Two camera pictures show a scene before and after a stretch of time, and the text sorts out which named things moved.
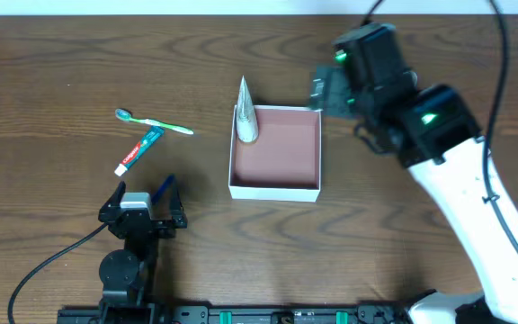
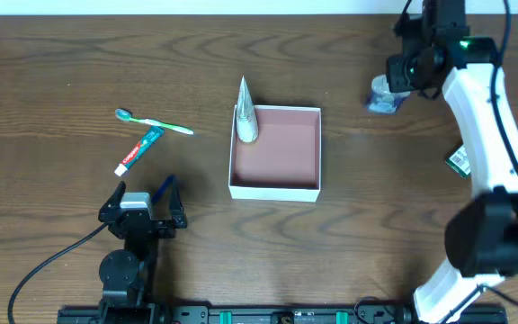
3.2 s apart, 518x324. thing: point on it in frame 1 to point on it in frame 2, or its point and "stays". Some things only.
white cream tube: (247, 124) stays
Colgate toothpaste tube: (152, 135) stays
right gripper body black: (331, 93) to (399, 72)
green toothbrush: (124, 114) stays
